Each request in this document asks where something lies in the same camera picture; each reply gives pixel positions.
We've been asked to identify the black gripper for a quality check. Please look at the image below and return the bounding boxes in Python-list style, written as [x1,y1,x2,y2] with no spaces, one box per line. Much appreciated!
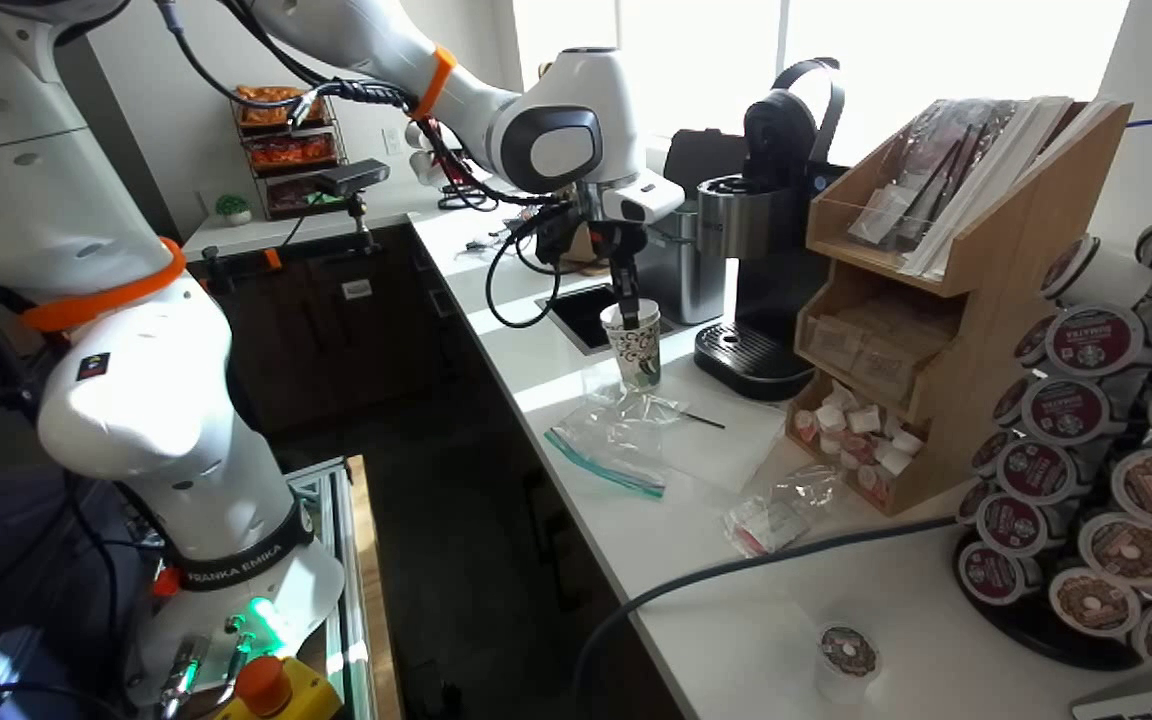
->
[535,205,647,327]

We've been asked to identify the patterned paper cup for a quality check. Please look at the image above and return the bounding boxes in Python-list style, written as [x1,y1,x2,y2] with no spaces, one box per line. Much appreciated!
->
[598,300,658,393]

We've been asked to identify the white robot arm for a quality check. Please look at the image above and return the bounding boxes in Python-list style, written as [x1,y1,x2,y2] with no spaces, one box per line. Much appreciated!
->
[0,0,684,710]

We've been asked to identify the steel trash bin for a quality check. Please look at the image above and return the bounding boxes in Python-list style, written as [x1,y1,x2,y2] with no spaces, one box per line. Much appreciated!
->
[635,205,725,327]

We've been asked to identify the black coffee machine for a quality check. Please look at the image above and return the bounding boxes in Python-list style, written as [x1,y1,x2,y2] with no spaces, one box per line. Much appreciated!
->
[658,56,842,401]

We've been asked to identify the black stir stick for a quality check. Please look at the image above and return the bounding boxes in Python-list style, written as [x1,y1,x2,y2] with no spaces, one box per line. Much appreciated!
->
[673,410,728,431]

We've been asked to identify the clear plastic bag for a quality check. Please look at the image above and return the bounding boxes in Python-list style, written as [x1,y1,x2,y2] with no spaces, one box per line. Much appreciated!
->
[543,384,690,500]

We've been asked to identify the small clear wrapper bag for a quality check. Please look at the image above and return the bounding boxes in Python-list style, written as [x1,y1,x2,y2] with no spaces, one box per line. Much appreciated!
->
[725,476,835,556]

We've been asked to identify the snack shelf rack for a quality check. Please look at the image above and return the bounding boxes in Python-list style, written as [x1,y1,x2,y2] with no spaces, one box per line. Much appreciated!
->
[231,86,388,219]

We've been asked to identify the single coffee pod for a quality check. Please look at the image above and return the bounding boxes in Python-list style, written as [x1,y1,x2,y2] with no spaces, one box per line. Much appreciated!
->
[821,625,880,682]

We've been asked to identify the coffee pod carousel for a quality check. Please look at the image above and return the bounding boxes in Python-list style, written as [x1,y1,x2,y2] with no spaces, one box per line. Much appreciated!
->
[951,229,1152,673]

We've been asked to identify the yellow emergency stop button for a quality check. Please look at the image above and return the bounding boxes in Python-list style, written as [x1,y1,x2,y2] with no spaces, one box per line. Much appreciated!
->
[217,655,339,720]

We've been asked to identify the countertop trash chute frame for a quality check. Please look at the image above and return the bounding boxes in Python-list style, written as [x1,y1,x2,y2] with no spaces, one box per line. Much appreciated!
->
[543,284,617,351]

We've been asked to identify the black power cable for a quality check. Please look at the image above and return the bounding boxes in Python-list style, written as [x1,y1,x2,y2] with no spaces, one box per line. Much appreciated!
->
[568,518,962,720]

